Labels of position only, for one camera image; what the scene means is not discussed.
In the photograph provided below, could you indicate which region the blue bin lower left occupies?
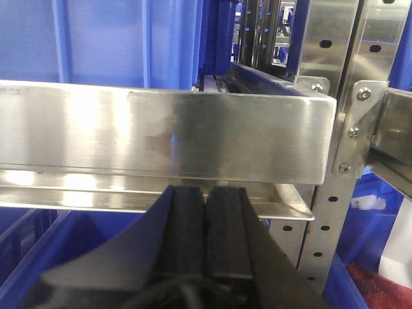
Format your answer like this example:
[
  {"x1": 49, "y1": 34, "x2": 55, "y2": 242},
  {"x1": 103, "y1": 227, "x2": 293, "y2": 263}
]
[{"x1": 0, "y1": 207, "x2": 168, "y2": 309}]

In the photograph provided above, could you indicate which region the blue bin on upper shelf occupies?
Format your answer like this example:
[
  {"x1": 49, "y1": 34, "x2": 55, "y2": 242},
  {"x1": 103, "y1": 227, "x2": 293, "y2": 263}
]
[{"x1": 1, "y1": 1, "x2": 237, "y2": 89}]

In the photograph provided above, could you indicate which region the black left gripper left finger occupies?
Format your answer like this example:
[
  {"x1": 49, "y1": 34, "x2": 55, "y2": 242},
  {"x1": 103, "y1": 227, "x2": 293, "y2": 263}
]
[{"x1": 21, "y1": 186, "x2": 206, "y2": 308}]

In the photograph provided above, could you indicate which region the blue bin lower right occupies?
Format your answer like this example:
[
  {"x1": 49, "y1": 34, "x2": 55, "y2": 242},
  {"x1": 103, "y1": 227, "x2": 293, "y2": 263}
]
[{"x1": 323, "y1": 169, "x2": 411, "y2": 308}]

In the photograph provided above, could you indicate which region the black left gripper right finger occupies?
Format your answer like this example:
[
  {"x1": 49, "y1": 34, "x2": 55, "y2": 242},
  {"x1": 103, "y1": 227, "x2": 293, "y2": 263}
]
[{"x1": 205, "y1": 187, "x2": 329, "y2": 308}]

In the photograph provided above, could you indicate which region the stainless steel shelf rack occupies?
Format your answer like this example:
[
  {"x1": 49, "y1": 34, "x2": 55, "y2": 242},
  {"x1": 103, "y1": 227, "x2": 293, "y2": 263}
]
[{"x1": 0, "y1": 0, "x2": 412, "y2": 287}]

